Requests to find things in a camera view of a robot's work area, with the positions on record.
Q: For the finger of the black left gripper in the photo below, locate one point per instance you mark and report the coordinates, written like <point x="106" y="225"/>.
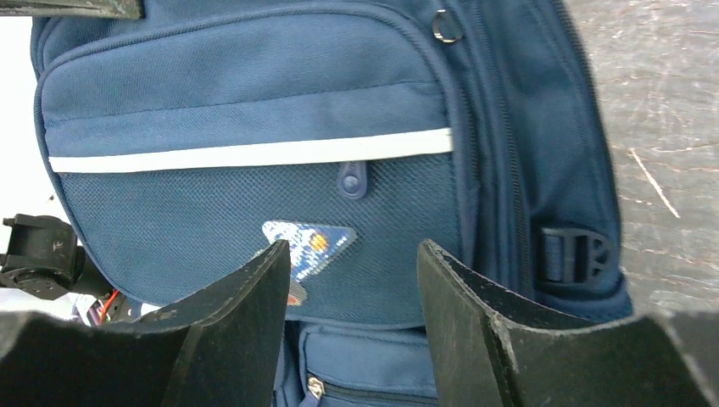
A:
<point x="109" y="9"/>

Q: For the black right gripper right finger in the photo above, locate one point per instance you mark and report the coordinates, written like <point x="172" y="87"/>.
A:
<point x="492" y="347"/>

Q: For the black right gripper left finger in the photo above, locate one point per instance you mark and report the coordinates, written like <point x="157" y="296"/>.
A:
<point x="217" y="347"/>

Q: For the navy blue student backpack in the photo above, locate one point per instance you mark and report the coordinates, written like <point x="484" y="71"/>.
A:
<point x="170" y="140"/>

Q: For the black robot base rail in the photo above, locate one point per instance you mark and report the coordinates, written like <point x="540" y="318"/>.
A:
<point x="45" y="259"/>

